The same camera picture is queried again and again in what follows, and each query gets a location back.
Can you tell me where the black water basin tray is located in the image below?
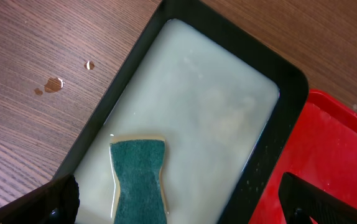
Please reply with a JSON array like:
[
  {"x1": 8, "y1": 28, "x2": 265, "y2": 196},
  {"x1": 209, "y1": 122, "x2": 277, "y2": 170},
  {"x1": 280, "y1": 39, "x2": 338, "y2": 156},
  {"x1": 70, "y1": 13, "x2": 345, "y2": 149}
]
[{"x1": 55, "y1": 1, "x2": 308, "y2": 223}]

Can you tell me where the green yellow sponge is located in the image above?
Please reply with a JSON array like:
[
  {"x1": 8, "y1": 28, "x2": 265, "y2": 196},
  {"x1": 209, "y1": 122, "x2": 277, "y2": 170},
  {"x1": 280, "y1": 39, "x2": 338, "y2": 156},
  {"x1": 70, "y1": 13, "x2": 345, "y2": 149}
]
[{"x1": 110, "y1": 136, "x2": 167, "y2": 224}]

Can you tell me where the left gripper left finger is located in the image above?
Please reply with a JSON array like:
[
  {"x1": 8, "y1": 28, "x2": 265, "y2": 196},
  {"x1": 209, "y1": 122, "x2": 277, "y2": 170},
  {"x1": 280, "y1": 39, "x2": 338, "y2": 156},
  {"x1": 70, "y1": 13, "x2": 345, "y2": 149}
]
[{"x1": 0, "y1": 174, "x2": 80, "y2": 224}]

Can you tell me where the red plastic tray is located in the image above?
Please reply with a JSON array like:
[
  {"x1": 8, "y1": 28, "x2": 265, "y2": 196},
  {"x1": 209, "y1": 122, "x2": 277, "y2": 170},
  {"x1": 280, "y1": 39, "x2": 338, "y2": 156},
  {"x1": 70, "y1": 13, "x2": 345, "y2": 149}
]
[{"x1": 250, "y1": 90, "x2": 357, "y2": 223}]

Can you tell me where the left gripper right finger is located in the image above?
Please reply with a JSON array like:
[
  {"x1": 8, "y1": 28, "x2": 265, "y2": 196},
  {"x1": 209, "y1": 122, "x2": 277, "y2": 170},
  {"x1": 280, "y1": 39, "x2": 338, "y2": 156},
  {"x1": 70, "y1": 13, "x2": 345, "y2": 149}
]
[{"x1": 278, "y1": 172, "x2": 357, "y2": 224}]

